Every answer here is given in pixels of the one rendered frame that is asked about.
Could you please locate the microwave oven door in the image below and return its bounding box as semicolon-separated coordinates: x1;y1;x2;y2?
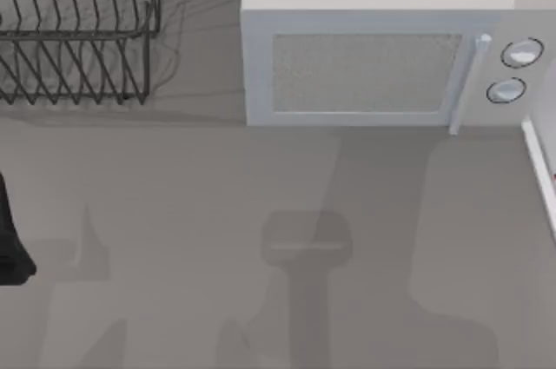
241;10;501;128

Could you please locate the small microwave knob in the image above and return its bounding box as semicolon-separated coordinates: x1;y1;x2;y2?
485;77;528;105

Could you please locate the large microwave knob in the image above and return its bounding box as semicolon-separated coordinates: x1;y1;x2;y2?
500;37;546;69

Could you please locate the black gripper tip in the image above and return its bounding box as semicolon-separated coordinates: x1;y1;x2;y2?
0;172;37;287

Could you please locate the dark wire dish rack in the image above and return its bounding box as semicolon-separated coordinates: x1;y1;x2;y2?
0;0;165;106

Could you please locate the microwave door handle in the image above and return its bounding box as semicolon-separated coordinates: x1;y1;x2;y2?
448;33;493;135

